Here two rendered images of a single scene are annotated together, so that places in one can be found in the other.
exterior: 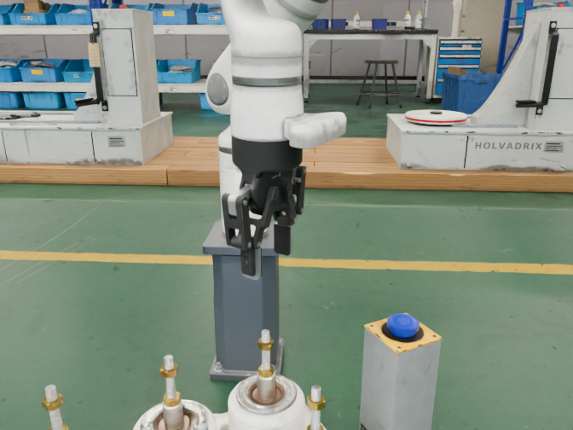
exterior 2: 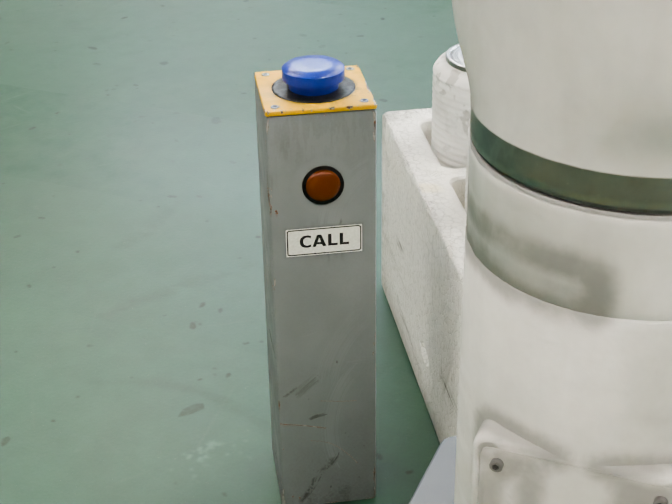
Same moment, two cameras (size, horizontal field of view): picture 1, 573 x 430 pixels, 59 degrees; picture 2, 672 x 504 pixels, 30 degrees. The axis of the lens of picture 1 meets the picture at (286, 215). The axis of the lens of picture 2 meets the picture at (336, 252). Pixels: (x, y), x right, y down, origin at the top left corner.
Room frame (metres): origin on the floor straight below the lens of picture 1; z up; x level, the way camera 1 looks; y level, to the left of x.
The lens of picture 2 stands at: (1.27, 0.10, 0.61)
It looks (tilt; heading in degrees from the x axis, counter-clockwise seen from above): 29 degrees down; 199
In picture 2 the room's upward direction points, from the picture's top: 1 degrees counter-clockwise
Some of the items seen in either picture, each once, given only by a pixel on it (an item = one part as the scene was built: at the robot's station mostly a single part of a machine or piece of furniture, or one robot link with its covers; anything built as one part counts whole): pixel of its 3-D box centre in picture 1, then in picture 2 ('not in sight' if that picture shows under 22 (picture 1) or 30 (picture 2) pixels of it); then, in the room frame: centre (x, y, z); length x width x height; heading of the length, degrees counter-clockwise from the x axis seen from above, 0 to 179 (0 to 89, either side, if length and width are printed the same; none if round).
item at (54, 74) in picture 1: (49, 70); not in sight; (5.45, 2.45, 0.36); 0.50 x 0.38 x 0.21; 177
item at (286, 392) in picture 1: (266, 393); not in sight; (0.53, 0.02, 0.25); 0.08 x 0.08 x 0.01
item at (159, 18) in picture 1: (175, 14); not in sight; (5.36, 1.09, 0.90); 0.50 x 0.38 x 0.21; 177
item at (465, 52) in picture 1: (451, 69); not in sight; (5.90, -1.85, 0.35); 0.59 x 0.47 x 0.69; 176
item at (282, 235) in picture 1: (283, 239); not in sight; (0.57, 0.00, 0.44); 0.02 x 0.01 x 0.04; 61
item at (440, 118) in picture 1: (436, 117); not in sight; (2.60, -0.76, 0.29); 0.30 x 0.30 x 0.06
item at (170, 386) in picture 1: (170, 386); not in sight; (0.47, 0.13, 0.30); 0.01 x 0.01 x 0.08
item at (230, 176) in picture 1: (244, 192); (609, 395); (0.95, 0.08, 0.39); 0.09 x 0.09 x 0.17; 86
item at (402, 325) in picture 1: (402, 327); (313, 79); (0.57, -0.15, 0.32); 0.04 x 0.04 x 0.02
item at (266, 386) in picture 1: (266, 385); not in sight; (0.53, 0.02, 0.26); 0.02 x 0.02 x 0.03
